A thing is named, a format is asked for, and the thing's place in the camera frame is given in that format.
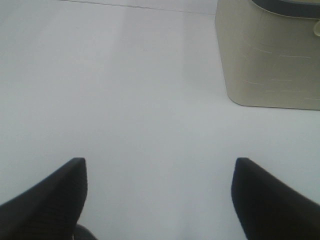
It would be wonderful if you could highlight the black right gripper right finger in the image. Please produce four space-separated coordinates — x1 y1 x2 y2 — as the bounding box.
231 157 320 240

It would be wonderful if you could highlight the beige storage bin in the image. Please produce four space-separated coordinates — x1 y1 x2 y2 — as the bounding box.
215 0 320 110

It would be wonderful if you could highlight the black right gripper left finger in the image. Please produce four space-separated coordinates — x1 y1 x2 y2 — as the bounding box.
0 157 88 240

